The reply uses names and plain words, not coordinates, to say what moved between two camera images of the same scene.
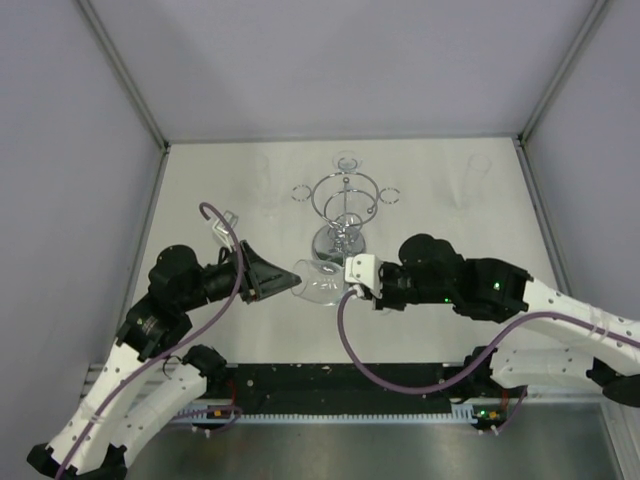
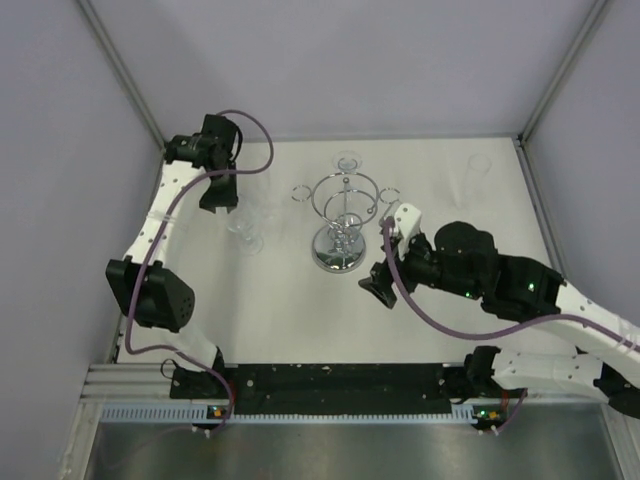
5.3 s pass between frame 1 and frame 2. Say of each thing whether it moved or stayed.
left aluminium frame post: stayed
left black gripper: moved
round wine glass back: stayed
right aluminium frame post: stayed
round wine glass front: moved
